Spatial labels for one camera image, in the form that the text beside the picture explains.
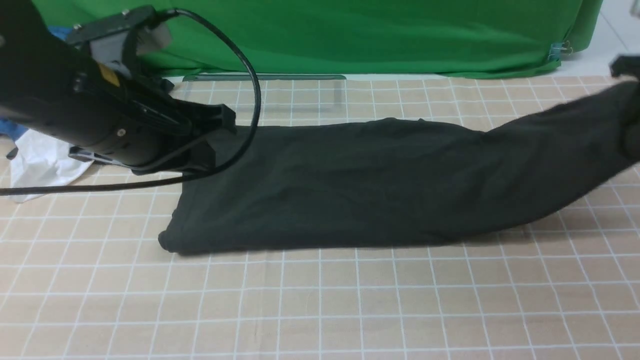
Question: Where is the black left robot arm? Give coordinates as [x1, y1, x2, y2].
[0, 0, 237, 174]

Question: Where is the beige checkered tablecloth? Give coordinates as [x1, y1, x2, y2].
[0, 74, 640, 360]

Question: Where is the dark gray long-sleeve top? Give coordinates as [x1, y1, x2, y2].
[158, 81, 639, 255]

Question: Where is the blue binder clip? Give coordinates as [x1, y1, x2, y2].
[547, 40, 574, 62]

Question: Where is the green backdrop cloth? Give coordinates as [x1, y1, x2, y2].
[34, 0, 602, 79]

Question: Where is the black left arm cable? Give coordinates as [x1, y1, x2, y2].
[0, 8, 263, 197]

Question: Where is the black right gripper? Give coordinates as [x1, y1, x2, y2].
[609, 54, 640, 81]

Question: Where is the white crumpled garment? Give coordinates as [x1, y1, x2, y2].
[10, 130, 93, 188]

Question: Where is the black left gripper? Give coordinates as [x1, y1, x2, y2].
[68, 70, 237, 175]

